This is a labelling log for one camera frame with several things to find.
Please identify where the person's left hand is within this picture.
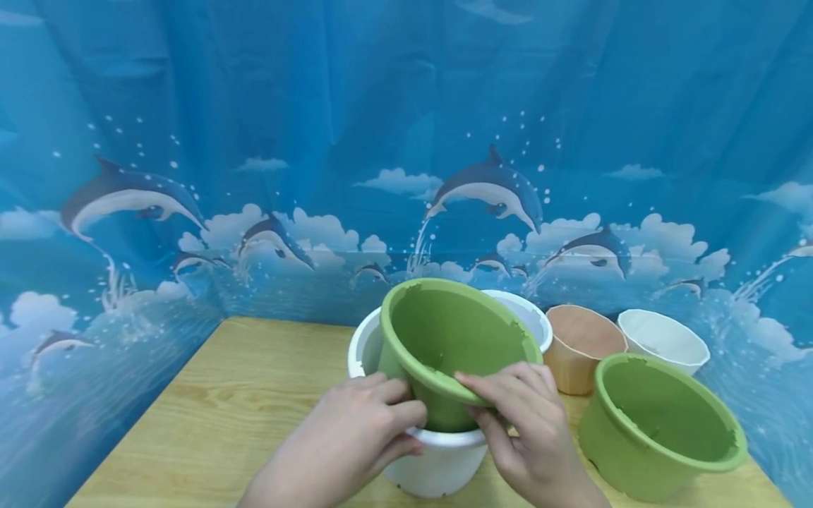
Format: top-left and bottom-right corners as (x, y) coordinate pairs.
(236, 373), (428, 508)

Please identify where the person's right hand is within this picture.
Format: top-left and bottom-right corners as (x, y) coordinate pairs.
(453, 362), (612, 508)

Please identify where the large white round flower pot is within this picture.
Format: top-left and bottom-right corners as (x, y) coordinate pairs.
(347, 289), (555, 500)

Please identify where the green round plastic flower pot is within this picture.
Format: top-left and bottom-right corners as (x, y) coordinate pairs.
(378, 277), (545, 434)
(577, 352), (749, 504)

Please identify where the orange faceted plastic pot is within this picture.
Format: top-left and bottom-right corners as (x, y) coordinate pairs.
(543, 304), (629, 397)

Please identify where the small white faceted pot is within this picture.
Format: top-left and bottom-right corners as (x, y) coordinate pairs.
(617, 308), (711, 377)

